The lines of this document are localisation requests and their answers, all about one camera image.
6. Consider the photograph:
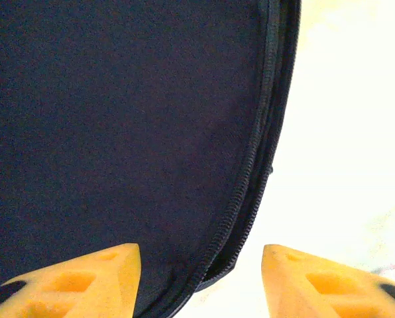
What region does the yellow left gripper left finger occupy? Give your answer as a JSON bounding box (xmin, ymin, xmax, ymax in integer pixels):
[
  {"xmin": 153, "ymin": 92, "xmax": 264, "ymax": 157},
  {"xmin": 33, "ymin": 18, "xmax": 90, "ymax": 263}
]
[{"xmin": 0, "ymin": 242, "xmax": 142, "ymax": 318}]

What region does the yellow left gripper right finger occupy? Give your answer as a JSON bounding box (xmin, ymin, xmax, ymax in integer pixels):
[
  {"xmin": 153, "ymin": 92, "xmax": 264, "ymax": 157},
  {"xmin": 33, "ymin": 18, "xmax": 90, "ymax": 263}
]
[{"xmin": 262, "ymin": 243, "xmax": 395, "ymax": 318}]

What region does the black fabric backpack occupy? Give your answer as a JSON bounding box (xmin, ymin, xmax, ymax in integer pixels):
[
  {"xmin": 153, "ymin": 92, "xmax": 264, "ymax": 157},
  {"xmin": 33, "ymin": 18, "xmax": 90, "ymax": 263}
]
[{"xmin": 0, "ymin": 0, "xmax": 303, "ymax": 318}]

